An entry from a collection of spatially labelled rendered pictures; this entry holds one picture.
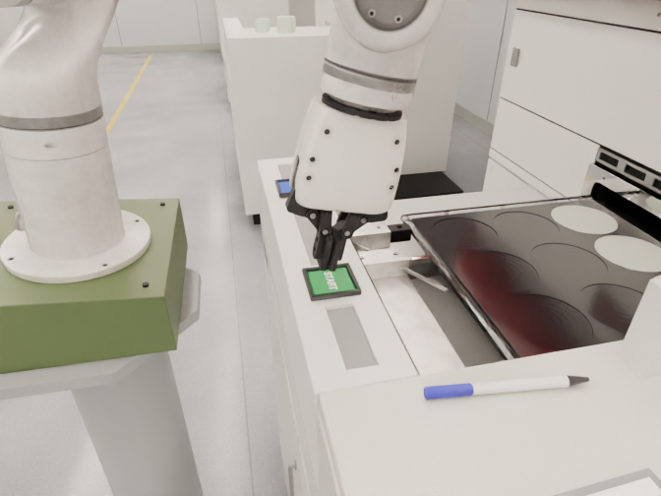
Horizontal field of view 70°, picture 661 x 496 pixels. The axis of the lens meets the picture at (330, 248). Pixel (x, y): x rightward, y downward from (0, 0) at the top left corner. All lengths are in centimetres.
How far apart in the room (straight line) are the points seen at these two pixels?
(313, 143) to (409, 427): 25
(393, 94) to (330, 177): 9
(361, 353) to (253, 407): 124
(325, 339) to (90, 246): 36
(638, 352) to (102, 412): 73
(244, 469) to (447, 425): 118
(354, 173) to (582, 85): 69
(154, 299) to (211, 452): 101
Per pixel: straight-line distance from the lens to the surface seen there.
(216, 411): 168
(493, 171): 133
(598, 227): 88
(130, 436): 90
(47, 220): 68
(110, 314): 65
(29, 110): 63
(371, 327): 47
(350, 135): 43
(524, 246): 77
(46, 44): 65
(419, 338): 59
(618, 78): 100
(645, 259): 82
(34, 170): 65
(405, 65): 41
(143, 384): 83
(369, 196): 46
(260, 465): 154
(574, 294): 69
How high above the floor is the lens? 127
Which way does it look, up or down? 32 degrees down
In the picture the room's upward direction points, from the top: straight up
